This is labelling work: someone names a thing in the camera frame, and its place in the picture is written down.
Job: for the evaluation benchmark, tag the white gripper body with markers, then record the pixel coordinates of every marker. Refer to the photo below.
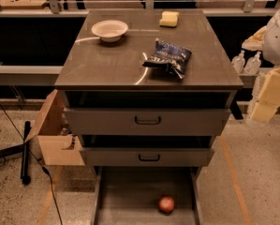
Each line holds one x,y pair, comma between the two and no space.
278,39

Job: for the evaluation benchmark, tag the clear bottle right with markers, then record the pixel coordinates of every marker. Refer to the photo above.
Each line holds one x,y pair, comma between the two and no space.
253,64

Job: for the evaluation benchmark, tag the white bowl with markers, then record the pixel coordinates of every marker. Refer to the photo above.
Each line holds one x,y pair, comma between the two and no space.
109,30

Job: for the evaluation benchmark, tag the clear bottle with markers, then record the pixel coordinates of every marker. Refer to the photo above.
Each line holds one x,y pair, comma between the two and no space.
238,62
253,64

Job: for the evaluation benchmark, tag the grey drawer cabinet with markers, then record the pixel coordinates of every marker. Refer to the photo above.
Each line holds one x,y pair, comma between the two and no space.
95,65

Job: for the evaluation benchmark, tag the grey top drawer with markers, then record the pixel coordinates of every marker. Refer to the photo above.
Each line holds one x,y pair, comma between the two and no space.
148,113

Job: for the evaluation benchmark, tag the blue chip bag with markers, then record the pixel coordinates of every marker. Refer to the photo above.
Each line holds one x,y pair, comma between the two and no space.
170,57

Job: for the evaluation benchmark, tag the grey middle drawer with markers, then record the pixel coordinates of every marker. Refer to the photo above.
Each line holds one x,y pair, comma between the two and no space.
159,151

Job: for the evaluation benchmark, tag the cardboard box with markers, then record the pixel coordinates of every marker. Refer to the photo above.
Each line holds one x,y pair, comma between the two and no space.
50,130

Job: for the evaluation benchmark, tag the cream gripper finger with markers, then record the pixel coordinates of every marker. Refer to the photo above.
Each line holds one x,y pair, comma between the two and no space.
268,99
255,42

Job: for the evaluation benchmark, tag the grey drawer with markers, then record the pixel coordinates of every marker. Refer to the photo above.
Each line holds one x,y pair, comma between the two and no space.
130,196
148,113
159,151

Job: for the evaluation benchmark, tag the red apple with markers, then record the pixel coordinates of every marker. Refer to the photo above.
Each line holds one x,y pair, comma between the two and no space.
166,204

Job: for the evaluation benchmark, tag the clear bottle left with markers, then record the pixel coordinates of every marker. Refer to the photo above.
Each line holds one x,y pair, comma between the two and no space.
238,62

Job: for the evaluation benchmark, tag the grey bottom drawer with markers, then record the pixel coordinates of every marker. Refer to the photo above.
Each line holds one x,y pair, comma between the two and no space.
130,196

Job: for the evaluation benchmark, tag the black stand base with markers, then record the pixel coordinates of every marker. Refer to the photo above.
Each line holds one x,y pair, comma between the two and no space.
24,150

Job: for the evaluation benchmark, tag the yellow sponge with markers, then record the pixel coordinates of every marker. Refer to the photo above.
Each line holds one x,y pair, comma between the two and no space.
169,19

